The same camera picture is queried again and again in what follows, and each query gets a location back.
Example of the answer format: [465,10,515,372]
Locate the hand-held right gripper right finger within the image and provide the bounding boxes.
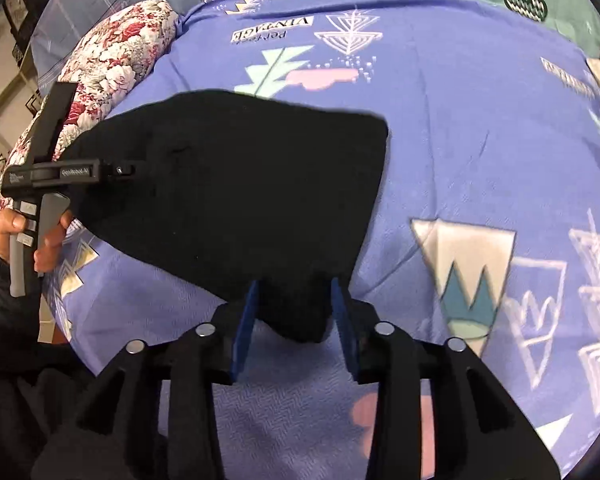
[331,279,561,480]

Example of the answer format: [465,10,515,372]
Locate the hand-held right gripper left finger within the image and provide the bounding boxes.
[30,280,260,480]

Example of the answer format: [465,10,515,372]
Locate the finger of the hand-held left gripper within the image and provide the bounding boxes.
[101,160,138,180]

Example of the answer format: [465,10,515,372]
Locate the black pants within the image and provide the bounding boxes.
[62,89,390,345]

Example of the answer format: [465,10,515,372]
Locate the person's left forearm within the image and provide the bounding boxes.
[0,237,43,333]

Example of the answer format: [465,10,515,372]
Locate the person's left hand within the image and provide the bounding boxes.
[0,208,76,273]

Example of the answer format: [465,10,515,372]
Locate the floral pillow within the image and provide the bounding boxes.
[2,0,181,241]

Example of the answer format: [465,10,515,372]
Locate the purple printed bed sheet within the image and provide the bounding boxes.
[40,0,600,480]

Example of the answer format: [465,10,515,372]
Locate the person's dark clothing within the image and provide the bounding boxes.
[0,327,131,480]

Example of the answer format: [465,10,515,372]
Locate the black lattice frame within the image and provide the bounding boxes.
[0,0,63,68]

